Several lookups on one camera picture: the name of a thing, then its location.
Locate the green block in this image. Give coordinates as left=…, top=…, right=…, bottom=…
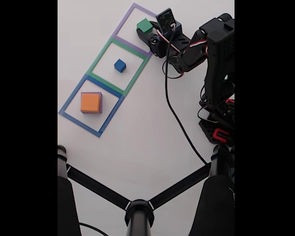
left=136, top=18, right=153, bottom=33

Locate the small blue cube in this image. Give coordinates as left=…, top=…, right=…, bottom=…
left=114, top=59, right=127, bottom=73

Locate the large purple block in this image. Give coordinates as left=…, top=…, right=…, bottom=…
left=81, top=92, right=103, bottom=114

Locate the orange block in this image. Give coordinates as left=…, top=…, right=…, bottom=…
left=80, top=92, right=101, bottom=114

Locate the black tripod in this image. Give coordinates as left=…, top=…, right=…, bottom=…
left=58, top=145, right=235, bottom=236

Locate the white red gripper servo wire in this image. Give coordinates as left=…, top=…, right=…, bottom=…
left=156, top=28, right=209, bottom=56

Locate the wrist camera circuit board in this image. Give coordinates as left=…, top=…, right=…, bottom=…
left=155, top=8, right=177, bottom=35

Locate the purple tape square frame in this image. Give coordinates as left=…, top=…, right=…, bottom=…
left=112, top=2, right=158, bottom=59

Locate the green tape square frame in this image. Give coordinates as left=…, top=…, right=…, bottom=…
left=86, top=36, right=148, bottom=96

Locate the thick black camera cable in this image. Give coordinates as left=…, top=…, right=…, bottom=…
left=164, top=31, right=209, bottom=166

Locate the white red base servo wire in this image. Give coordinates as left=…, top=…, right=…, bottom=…
left=197, top=105, right=219, bottom=125

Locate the blue tape square frame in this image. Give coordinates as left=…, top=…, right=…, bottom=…
left=58, top=75, right=125, bottom=138

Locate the thin black cable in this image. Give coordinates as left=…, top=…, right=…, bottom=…
left=79, top=223, right=109, bottom=236

